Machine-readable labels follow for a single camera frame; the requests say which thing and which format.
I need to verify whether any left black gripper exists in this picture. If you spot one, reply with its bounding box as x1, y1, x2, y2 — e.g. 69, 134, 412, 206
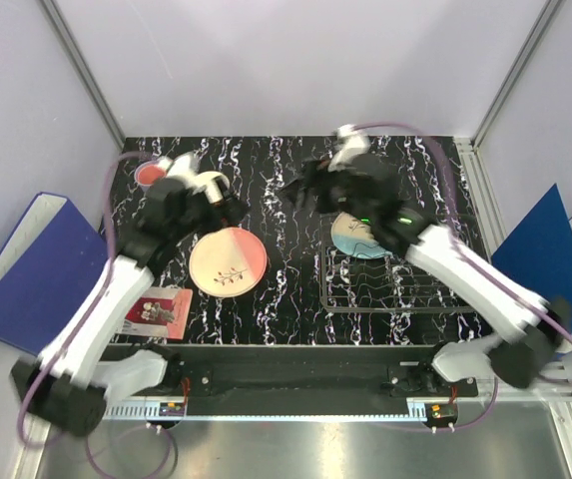
173, 176, 253, 241

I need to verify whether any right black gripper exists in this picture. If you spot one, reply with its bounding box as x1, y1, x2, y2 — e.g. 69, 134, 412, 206
280, 158, 375, 227

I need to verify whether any pink plastic cup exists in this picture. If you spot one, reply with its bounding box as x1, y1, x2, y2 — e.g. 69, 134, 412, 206
136, 164, 166, 187

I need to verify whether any lavender plastic cup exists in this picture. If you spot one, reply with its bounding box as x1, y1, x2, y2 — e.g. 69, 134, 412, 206
134, 161, 166, 192

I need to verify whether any red floral bowl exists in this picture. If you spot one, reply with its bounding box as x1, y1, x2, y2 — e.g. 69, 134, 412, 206
195, 171, 230, 204

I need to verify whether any beige pink plate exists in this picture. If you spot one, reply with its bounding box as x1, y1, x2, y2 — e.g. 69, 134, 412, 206
189, 228, 268, 298

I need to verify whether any wire dish rack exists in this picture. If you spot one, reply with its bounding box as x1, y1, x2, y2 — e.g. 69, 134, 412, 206
319, 215, 471, 313

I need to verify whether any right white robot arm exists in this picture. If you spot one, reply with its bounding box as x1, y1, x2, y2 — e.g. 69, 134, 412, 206
282, 154, 570, 396

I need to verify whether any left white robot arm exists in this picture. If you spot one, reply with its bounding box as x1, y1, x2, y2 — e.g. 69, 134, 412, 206
11, 171, 249, 437

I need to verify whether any pink booklet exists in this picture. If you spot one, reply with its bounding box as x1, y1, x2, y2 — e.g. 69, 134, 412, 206
120, 287, 193, 340

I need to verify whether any left blue binder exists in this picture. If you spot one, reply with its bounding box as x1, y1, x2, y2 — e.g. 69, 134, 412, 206
0, 193, 107, 356

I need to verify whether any blue binder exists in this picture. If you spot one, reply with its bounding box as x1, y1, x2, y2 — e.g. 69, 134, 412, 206
0, 193, 107, 356
491, 186, 572, 332

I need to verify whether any right blue binder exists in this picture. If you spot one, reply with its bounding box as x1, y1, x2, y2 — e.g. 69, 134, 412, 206
491, 186, 572, 332

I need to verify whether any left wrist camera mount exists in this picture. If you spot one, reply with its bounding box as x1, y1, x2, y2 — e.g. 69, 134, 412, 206
156, 152, 207, 191

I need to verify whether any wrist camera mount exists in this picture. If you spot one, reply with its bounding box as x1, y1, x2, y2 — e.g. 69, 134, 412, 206
156, 152, 207, 191
328, 125, 370, 172

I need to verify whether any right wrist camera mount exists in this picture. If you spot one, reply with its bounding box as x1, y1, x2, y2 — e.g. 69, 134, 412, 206
328, 125, 370, 172

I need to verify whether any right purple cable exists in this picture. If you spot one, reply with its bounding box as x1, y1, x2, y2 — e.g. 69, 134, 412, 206
359, 121, 572, 430

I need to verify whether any purple cable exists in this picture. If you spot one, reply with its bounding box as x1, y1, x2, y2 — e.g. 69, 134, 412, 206
359, 121, 572, 430
15, 152, 180, 478

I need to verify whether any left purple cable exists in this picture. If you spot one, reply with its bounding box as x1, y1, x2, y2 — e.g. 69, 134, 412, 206
15, 152, 180, 478

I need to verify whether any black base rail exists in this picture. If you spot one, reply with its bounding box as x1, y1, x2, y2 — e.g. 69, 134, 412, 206
105, 344, 483, 422

